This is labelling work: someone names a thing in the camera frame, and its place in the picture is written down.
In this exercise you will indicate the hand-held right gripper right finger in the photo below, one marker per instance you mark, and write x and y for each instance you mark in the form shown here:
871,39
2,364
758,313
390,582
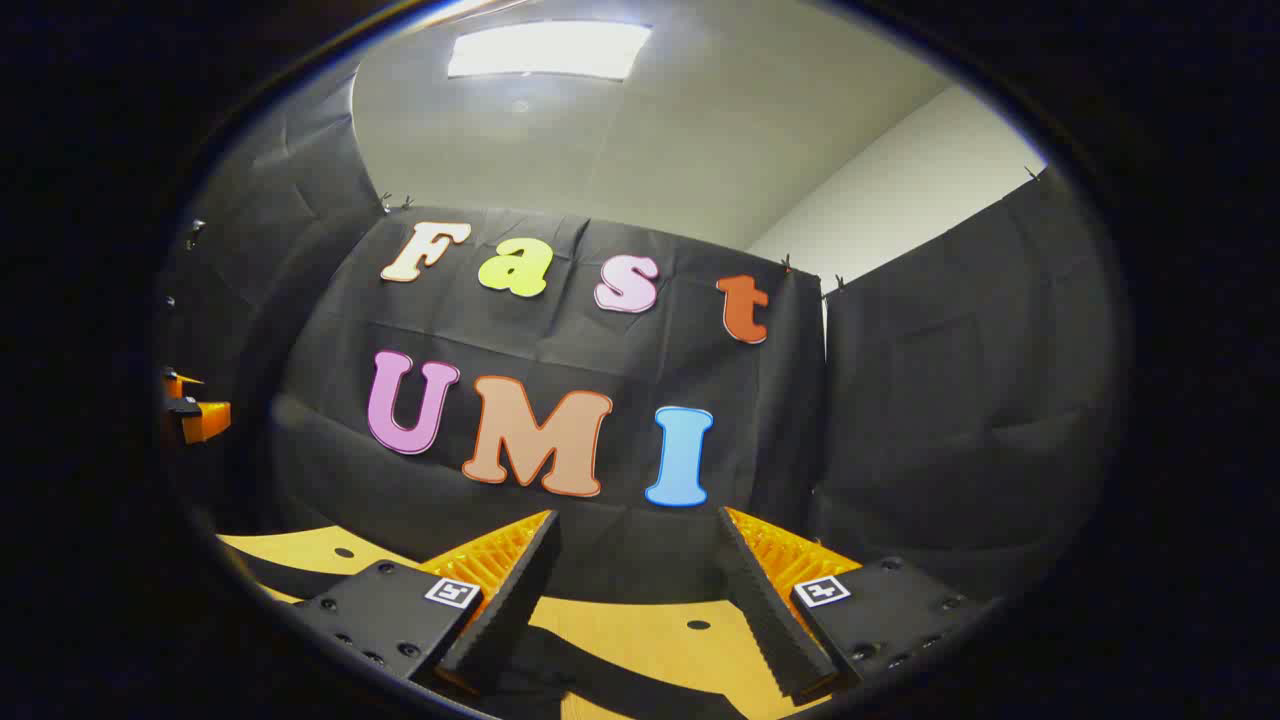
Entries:
770,620

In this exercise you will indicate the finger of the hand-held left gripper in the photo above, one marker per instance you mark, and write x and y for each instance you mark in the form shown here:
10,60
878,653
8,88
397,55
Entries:
208,420
180,384

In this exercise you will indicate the black backdrop cloth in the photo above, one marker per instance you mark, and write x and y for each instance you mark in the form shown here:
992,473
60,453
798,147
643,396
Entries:
600,360

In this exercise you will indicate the plain black side cloth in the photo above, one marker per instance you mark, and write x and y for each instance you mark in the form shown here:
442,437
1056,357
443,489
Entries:
960,400
270,260

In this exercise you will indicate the ceiling light panel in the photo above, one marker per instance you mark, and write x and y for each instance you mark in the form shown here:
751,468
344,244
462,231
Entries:
548,48

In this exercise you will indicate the black collared shirt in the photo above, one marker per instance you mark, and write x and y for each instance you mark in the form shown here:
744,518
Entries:
620,692

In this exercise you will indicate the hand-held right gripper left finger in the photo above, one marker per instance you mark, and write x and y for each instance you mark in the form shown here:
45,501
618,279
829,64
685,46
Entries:
510,610

